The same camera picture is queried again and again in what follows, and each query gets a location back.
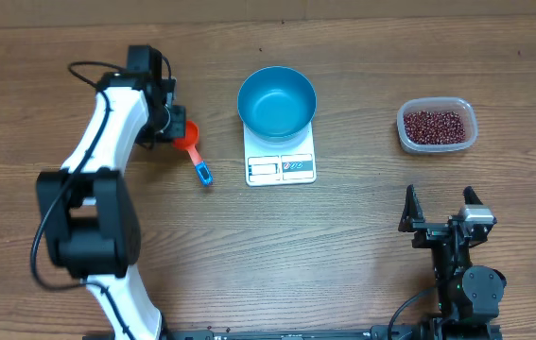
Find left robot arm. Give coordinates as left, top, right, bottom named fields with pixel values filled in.
left=29, top=45, right=186, bottom=339

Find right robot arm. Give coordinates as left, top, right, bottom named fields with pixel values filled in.
left=387, top=185, right=507, bottom=340

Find clear plastic container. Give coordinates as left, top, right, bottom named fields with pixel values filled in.
left=396, top=97, right=478, bottom=154

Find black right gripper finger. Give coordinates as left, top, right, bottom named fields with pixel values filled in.
left=462, top=186, right=482, bottom=205
left=398, top=184, right=424, bottom=232

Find orange scoop with blue handle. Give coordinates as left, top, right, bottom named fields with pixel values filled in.
left=172, top=120, right=213, bottom=186

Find white digital kitchen scale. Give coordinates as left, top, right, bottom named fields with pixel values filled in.
left=243, top=124, right=317, bottom=187

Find red beans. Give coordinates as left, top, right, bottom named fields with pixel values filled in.
left=403, top=110, right=466, bottom=145

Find blue metal bowl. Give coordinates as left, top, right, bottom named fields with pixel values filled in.
left=236, top=66, right=318, bottom=141

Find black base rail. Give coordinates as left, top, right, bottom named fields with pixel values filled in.
left=82, top=323, right=503, bottom=340

